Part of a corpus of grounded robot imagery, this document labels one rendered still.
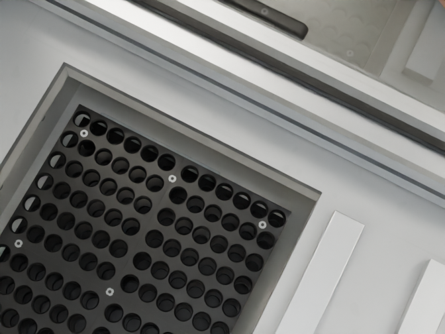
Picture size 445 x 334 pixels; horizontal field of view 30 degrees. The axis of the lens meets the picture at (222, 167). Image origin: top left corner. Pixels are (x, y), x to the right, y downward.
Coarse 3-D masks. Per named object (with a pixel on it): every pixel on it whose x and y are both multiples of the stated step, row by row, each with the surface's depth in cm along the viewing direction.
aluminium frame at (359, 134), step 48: (48, 0) 57; (96, 0) 54; (144, 0) 54; (144, 48) 56; (192, 48) 54; (240, 48) 53; (240, 96) 56; (288, 96) 53; (336, 96) 52; (336, 144) 55; (384, 144) 52; (432, 144) 52; (432, 192) 54
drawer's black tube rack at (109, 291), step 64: (64, 192) 63; (128, 192) 63; (192, 192) 60; (0, 256) 61; (64, 256) 61; (128, 256) 59; (192, 256) 62; (256, 256) 62; (0, 320) 57; (64, 320) 57; (128, 320) 60; (192, 320) 58
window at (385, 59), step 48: (192, 0) 50; (240, 0) 47; (288, 0) 45; (336, 0) 42; (384, 0) 40; (432, 0) 38; (288, 48) 50; (336, 48) 47; (384, 48) 44; (432, 48) 42; (384, 96) 50; (432, 96) 47
